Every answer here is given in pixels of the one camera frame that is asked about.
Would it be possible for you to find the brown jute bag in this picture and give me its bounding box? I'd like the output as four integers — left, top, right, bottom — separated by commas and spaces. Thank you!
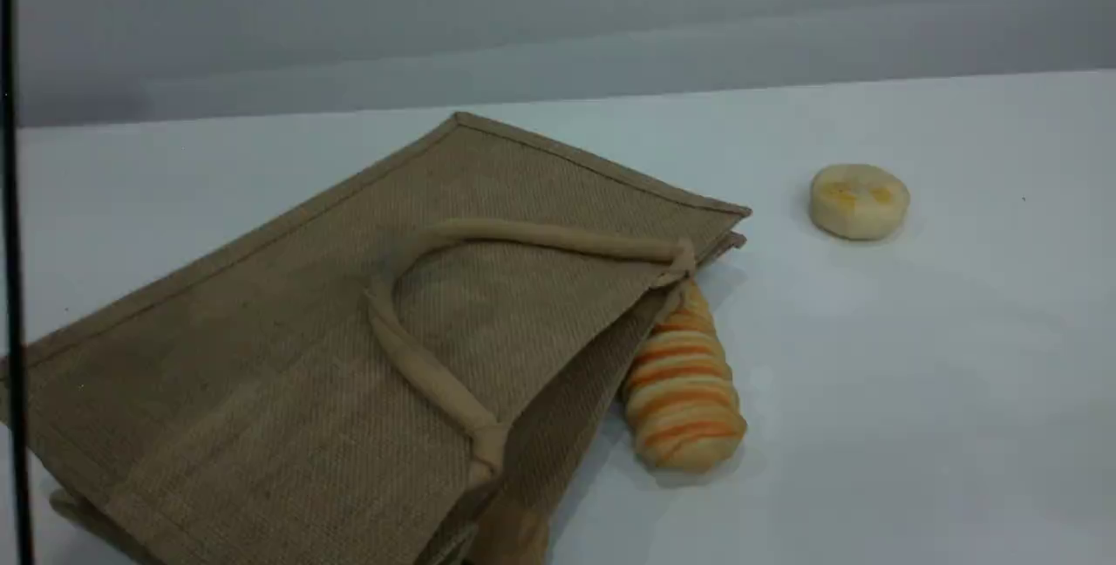
0, 112, 752, 565

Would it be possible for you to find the orange striped bread loaf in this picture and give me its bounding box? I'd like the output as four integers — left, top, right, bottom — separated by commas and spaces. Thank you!
621, 279, 748, 473

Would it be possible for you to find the pale yellow banana slice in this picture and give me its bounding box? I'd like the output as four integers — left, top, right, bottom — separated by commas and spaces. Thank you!
809, 164, 911, 242

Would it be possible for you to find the thin black cable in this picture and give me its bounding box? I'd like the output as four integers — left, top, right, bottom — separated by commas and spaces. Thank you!
0, 0, 36, 565

